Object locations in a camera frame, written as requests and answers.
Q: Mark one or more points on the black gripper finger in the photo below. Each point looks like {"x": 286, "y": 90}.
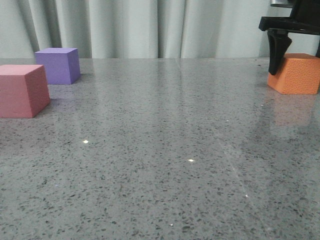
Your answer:
{"x": 279, "y": 42}

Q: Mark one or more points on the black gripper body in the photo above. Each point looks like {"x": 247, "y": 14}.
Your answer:
{"x": 304, "y": 19}

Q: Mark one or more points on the orange foam cube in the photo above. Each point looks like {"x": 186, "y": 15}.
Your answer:
{"x": 299, "y": 73}

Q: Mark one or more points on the pale green curtain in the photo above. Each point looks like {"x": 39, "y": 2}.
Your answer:
{"x": 128, "y": 29}

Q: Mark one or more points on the purple foam cube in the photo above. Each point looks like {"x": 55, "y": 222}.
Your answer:
{"x": 62, "y": 65}

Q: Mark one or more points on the pink foam cube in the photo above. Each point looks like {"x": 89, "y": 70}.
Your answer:
{"x": 23, "y": 90}

